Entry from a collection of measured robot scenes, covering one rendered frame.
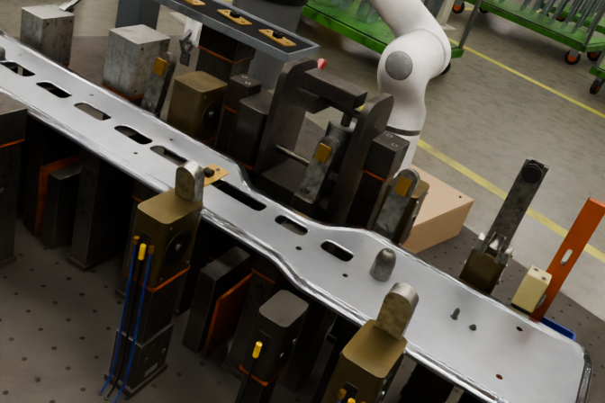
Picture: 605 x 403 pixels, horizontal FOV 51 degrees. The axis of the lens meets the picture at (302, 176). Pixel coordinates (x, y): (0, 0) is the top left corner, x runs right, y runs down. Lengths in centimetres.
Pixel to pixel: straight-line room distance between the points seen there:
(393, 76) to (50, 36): 76
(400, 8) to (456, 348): 87
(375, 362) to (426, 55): 84
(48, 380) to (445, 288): 65
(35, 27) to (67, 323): 65
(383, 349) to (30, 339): 64
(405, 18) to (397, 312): 92
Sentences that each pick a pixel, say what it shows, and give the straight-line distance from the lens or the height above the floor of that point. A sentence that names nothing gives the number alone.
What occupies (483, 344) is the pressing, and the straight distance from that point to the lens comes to 97.
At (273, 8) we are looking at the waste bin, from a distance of 405.
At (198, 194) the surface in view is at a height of 106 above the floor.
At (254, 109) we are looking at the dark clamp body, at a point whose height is 108.
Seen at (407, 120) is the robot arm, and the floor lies 103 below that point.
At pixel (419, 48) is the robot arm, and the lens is 146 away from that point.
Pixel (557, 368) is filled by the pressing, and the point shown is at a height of 100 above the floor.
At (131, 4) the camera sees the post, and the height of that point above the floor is 110.
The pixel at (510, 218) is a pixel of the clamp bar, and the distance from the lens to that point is 106.
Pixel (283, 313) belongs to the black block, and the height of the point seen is 99.
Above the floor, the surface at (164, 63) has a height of 109.
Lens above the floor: 155
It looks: 28 degrees down
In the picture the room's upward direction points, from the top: 18 degrees clockwise
